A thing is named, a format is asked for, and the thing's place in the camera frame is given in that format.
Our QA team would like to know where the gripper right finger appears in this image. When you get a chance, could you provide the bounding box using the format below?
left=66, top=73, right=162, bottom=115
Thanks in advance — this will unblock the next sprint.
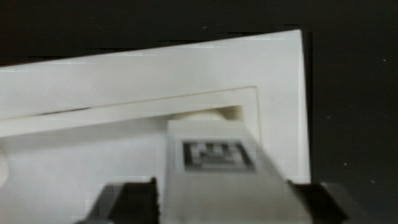
left=288, top=182, right=373, bottom=224

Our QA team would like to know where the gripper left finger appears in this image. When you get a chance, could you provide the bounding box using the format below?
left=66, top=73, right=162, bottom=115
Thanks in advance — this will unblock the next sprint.
left=75, top=178, right=160, bottom=224

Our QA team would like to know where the white U-shaped fence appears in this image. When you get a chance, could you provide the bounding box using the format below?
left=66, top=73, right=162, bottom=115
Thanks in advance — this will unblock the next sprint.
left=0, top=30, right=311, bottom=183

